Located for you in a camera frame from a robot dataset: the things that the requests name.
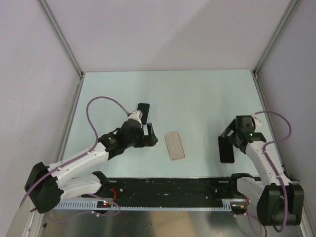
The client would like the right aluminium corner post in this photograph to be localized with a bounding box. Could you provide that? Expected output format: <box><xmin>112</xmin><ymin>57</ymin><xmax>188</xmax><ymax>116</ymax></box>
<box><xmin>252</xmin><ymin>0</ymin><xmax>301</xmax><ymax>76</ymax></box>

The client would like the right aluminium side rail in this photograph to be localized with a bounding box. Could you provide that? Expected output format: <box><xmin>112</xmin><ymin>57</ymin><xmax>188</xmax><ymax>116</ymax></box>
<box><xmin>251</xmin><ymin>73</ymin><xmax>298</xmax><ymax>181</ymax></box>

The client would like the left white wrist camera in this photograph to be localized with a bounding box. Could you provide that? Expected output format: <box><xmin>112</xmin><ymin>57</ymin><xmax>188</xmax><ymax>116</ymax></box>
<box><xmin>127</xmin><ymin>110</ymin><xmax>143</xmax><ymax>124</ymax></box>

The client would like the black phone pink edge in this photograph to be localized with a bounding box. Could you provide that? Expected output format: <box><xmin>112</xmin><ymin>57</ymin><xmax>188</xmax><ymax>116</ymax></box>
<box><xmin>218</xmin><ymin>136</ymin><xmax>235</xmax><ymax>163</ymax></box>

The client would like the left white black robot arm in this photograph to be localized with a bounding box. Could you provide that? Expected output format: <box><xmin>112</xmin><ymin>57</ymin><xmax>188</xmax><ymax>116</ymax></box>
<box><xmin>25</xmin><ymin>118</ymin><xmax>158</xmax><ymax>214</ymax></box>

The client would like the beige phone case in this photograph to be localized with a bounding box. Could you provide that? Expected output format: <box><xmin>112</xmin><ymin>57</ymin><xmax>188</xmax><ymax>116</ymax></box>
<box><xmin>165</xmin><ymin>132</ymin><xmax>185</xmax><ymax>161</ymax></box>

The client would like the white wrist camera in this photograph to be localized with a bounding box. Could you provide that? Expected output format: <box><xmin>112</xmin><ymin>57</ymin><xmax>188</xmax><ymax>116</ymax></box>
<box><xmin>127</xmin><ymin>110</ymin><xmax>143</xmax><ymax>124</ymax></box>
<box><xmin>251</xmin><ymin>113</ymin><xmax>263</xmax><ymax>128</ymax></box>

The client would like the black smartphone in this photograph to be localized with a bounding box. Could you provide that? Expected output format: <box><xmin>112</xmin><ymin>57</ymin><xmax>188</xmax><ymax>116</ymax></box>
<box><xmin>137</xmin><ymin>103</ymin><xmax>150</xmax><ymax>125</ymax></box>

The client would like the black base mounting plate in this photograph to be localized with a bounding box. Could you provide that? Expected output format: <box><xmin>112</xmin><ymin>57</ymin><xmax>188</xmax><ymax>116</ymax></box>
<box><xmin>95</xmin><ymin>177</ymin><xmax>237</xmax><ymax>200</ymax></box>

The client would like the left aluminium side rail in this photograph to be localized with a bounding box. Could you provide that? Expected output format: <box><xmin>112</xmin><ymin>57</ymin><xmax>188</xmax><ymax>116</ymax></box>
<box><xmin>53</xmin><ymin>73</ymin><xmax>85</xmax><ymax>163</ymax></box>

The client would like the white slotted cable duct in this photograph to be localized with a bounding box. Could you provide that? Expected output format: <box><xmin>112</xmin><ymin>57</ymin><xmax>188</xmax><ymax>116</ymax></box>
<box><xmin>54</xmin><ymin>198</ymin><xmax>232</xmax><ymax>212</ymax></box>

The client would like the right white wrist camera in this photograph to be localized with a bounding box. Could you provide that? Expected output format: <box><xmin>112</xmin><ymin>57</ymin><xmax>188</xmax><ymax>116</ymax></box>
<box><xmin>251</xmin><ymin>113</ymin><xmax>263</xmax><ymax>128</ymax></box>

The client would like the left aluminium corner post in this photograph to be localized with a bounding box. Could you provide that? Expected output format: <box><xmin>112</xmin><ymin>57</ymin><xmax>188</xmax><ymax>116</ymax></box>
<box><xmin>37</xmin><ymin>0</ymin><xmax>84</xmax><ymax>78</ymax></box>

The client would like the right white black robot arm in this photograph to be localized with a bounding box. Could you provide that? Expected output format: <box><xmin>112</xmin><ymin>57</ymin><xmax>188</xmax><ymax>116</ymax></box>
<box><xmin>218</xmin><ymin>115</ymin><xmax>305</xmax><ymax>229</ymax></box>

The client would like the right controller board with wires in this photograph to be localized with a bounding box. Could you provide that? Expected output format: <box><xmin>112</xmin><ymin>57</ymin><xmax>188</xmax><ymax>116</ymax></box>
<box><xmin>231</xmin><ymin>201</ymin><xmax>248</xmax><ymax>216</ymax></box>

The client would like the left controller board with LEDs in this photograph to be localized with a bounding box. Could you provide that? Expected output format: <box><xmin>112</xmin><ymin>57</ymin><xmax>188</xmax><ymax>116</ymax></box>
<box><xmin>97</xmin><ymin>200</ymin><xmax>112</xmax><ymax>208</ymax></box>

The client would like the aluminium corner post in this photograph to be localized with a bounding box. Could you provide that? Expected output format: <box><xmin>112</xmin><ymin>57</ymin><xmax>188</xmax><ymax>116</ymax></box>
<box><xmin>252</xmin><ymin>0</ymin><xmax>301</xmax><ymax>76</ymax></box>
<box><xmin>37</xmin><ymin>0</ymin><xmax>84</xmax><ymax>78</ymax></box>

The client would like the aluminium side rail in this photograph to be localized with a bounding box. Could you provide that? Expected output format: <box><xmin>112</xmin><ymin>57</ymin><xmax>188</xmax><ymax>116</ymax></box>
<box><xmin>53</xmin><ymin>73</ymin><xmax>85</xmax><ymax>163</ymax></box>
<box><xmin>251</xmin><ymin>73</ymin><xmax>298</xmax><ymax>181</ymax></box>

